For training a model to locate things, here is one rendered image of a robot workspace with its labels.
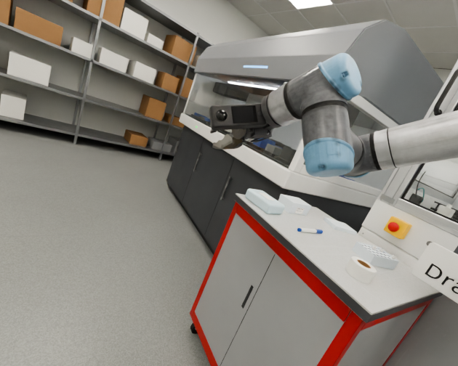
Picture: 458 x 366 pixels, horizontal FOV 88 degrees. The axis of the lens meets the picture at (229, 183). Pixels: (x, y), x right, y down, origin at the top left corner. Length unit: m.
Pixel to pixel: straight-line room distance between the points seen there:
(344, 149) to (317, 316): 0.50
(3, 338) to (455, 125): 1.45
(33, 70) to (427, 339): 3.87
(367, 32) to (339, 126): 1.07
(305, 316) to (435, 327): 0.61
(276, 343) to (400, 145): 0.67
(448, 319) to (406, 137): 0.88
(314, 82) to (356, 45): 0.97
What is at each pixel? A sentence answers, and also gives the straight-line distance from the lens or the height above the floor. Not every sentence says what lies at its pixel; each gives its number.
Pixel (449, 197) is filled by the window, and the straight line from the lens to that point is 1.26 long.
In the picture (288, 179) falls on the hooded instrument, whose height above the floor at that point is 0.86.
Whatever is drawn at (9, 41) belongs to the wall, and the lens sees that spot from 4.10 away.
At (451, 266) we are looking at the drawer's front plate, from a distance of 0.89.
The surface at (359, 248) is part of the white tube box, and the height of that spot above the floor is 0.78.
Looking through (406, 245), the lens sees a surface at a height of 0.82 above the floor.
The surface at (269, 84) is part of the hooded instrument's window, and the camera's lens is 1.67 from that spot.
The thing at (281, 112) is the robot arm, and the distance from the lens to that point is 0.48.
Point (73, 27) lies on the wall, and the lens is 4.12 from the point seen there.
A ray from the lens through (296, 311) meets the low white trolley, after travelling 0.82.
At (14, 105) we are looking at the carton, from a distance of 3.75.
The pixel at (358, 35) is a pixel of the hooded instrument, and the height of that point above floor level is 1.60.
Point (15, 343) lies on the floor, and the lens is 1.32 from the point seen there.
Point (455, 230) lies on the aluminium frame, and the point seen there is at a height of 0.96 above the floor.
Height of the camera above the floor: 1.04
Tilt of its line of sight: 14 degrees down
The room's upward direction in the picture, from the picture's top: 22 degrees clockwise
